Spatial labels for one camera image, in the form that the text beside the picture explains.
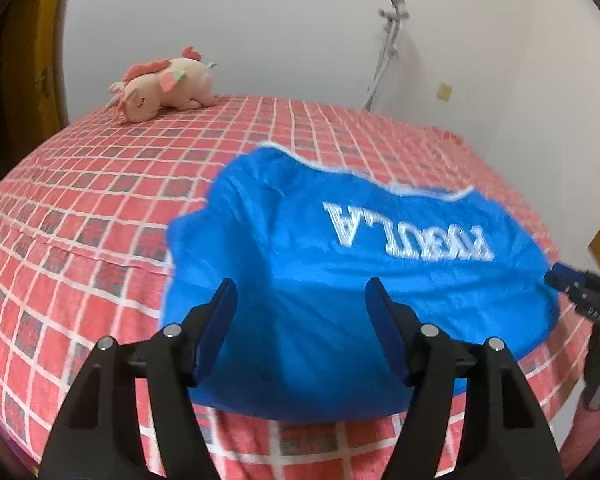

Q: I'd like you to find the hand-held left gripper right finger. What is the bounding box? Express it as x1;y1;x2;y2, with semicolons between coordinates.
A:
365;276;566;480

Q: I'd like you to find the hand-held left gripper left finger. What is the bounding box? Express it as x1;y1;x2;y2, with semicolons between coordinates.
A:
39;277;238;480

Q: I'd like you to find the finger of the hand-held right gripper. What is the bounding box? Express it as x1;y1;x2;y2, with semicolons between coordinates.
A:
544;260;600;318

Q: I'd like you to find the blue puffer jacket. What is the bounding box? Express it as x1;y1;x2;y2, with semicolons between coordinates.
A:
160;142;563;418

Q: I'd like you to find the red checked bed sheet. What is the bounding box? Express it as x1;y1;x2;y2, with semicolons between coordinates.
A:
0;92;593;480

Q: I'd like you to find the pink unicorn plush toy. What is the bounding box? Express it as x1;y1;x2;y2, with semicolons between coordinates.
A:
106;46;218;125

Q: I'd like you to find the wooden door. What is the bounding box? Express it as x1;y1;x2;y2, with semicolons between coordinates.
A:
0;0;78;136

